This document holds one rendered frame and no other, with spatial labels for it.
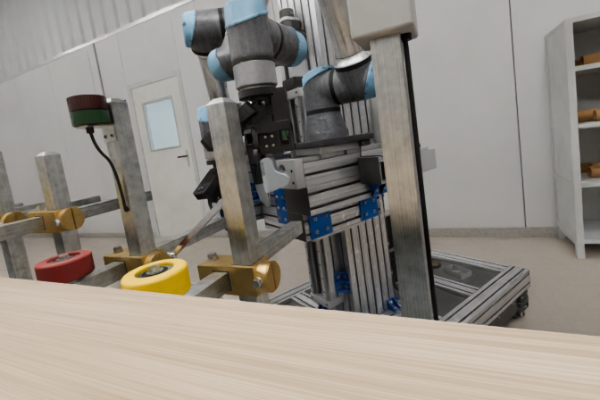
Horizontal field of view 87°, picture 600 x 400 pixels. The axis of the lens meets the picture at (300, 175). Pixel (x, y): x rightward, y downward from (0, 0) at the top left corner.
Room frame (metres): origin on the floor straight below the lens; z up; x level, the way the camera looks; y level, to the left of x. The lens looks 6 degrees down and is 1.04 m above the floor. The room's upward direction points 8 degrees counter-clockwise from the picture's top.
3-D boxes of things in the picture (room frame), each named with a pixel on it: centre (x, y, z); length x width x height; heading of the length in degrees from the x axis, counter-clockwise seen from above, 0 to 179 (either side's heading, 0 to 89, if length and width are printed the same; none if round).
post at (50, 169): (0.73, 0.56, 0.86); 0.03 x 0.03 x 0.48; 65
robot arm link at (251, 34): (0.59, 0.05, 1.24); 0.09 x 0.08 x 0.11; 148
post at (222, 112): (0.51, 0.11, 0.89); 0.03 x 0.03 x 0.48; 65
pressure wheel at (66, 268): (0.53, 0.42, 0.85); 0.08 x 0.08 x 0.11
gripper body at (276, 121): (0.58, 0.05, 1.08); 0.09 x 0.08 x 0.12; 86
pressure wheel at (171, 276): (0.40, 0.20, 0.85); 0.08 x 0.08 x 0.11
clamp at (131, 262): (0.63, 0.35, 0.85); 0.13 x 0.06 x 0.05; 65
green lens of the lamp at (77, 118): (0.58, 0.35, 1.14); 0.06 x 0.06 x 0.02
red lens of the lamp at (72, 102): (0.58, 0.35, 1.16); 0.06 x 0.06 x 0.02
